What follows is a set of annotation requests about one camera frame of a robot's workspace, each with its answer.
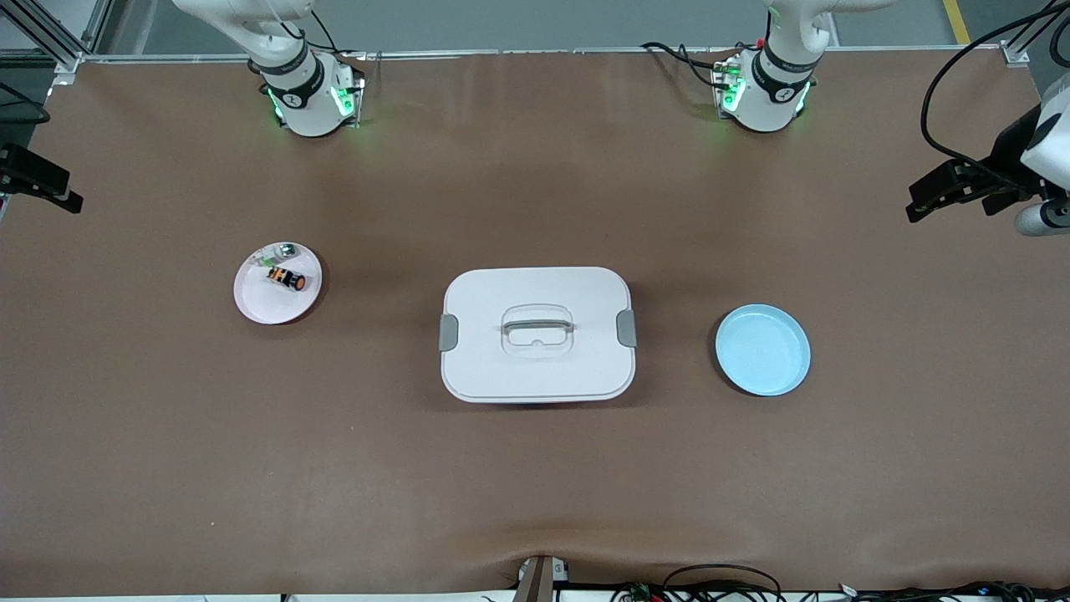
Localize light blue round plate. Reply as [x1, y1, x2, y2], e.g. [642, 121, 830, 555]
[716, 304, 812, 397]

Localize pink round plate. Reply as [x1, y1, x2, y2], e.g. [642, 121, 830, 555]
[233, 242, 324, 325]

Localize white lidded storage box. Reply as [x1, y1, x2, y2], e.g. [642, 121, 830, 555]
[439, 267, 638, 406]

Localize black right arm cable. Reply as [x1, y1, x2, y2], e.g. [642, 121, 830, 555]
[0, 81, 52, 125]

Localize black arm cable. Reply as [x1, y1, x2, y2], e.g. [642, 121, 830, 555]
[0, 81, 52, 125]
[920, 0, 1070, 181]

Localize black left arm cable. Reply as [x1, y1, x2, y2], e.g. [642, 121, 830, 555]
[920, 0, 1070, 181]

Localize aluminium frame post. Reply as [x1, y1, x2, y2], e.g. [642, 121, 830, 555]
[0, 0, 114, 72]
[1003, 0, 1070, 68]

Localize black left base cables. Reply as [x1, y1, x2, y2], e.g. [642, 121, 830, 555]
[642, 40, 732, 89]

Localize black base cables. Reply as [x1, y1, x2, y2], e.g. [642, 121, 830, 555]
[303, 7, 369, 59]
[642, 40, 732, 89]

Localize black right base cables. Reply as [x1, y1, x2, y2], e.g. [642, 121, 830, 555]
[303, 7, 369, 59]

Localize silver table edge rail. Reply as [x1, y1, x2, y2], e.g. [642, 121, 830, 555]
[79, 46, 1029, 64]

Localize black cable tangle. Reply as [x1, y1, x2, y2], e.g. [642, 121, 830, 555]
[610, 564, 1070, 602]

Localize grey brown stand post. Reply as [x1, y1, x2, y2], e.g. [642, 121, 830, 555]
[512, 554, 571, 602]

